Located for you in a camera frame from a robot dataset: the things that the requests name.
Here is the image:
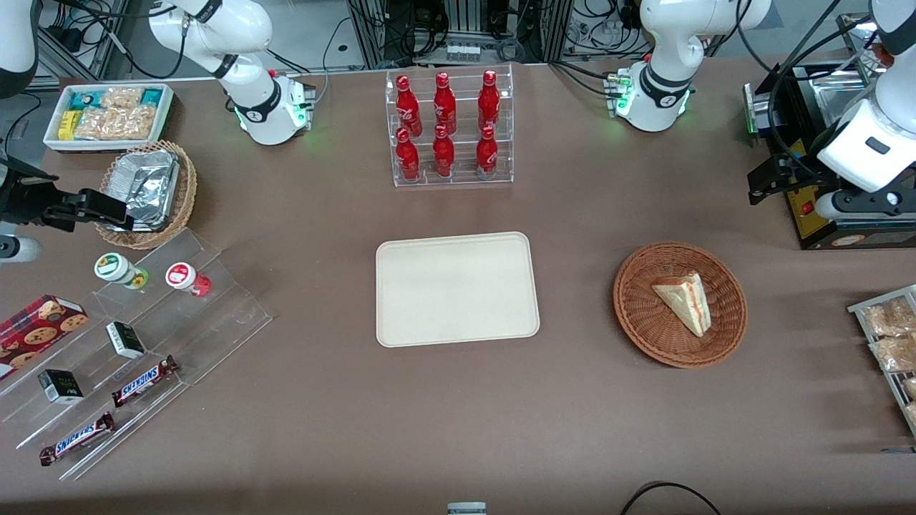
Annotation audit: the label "black food warmer appliance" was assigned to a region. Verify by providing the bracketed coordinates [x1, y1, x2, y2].
[743, 14, 916, 251]

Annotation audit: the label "clear acrylic stepped display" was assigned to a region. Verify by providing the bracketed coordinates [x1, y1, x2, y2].
[0, 227, 273, 481]

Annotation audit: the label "snickers bar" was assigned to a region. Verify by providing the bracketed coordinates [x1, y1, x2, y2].
[111, 355, 180, 408]
[39, 411, 117, 467]

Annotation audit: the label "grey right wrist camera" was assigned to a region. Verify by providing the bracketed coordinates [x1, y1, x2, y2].
[0, 237, 42, 264]

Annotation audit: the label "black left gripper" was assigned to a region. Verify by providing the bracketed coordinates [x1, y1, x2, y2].
[748, 154, 916, 215]

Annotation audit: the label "green lid cup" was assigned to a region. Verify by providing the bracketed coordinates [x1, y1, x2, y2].
[94, 252, 150, 290]

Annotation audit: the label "aluminium frame equipment rack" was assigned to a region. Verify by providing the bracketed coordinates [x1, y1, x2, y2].
[347, 0, 598, 70]

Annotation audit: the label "black floor cable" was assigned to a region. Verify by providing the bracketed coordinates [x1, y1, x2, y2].
[619, 481, 723, 515]

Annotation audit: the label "beige plastic tray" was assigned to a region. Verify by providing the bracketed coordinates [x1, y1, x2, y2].
[376, 231, 541, 349]

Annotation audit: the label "tray of packaged snacks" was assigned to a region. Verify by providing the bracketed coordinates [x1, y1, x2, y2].
[847, 285, 916, 437]

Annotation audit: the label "triangular sandwich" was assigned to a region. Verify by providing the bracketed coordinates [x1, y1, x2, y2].
[651, 271, 712, 338]

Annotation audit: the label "small black box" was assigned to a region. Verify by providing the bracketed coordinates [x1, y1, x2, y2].
[37, 369, 84, 406]
[106, 321, 146, 360]

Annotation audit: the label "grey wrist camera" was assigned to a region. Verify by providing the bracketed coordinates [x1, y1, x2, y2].
[816, 192, 904, 220]
[0, 237, 42, 264]

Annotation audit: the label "red cookie box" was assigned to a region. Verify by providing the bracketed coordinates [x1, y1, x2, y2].
[0, 295, 89, 380]

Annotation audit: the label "steel warmer pan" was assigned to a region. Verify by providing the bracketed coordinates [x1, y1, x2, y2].
[812, 75, 874, 129]

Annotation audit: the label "brown round wicker basket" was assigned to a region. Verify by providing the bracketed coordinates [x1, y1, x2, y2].
[613, 242, 749, 369]

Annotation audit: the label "red cola bottle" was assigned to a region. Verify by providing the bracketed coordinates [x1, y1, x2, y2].
[396, 127, 421, 181]
[432, 125, 456, 177]
[433, 72, 457, 134]
[478, 70, 500, 131]
[476, 125, 499, 176]
[396, 75, 423, 138]

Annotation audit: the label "light wicker basket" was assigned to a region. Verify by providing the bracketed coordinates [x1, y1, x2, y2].
[94, 140, 198, 250]

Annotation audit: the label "red lid cup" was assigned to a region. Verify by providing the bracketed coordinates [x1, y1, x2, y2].
[165, 263, 212, 298]

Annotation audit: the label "small rice cracker bag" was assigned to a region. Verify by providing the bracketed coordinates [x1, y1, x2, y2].
[100, 87, 144, 109]

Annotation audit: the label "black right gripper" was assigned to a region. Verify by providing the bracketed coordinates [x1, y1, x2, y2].
[0, 159, 137, 232]

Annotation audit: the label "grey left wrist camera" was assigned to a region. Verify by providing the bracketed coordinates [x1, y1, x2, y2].
[816, 192, 904, 220]

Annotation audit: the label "silver foil trays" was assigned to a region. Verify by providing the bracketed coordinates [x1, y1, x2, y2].
[107, 150, 180, 232]

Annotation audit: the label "large rice cracker bag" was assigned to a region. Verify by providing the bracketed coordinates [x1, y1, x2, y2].
[75, 106, 158, 142]

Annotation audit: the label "white rectangular snack bin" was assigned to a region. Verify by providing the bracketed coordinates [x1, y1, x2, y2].
[43, 83, 175, 153]

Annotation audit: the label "clear acrylic bottle rack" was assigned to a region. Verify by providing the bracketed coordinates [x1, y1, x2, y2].
[385, 64, 515, 188]

